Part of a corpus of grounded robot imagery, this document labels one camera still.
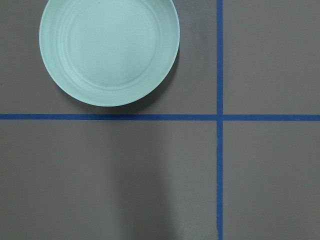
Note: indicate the light green plate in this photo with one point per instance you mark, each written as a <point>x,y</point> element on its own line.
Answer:
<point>109,53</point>

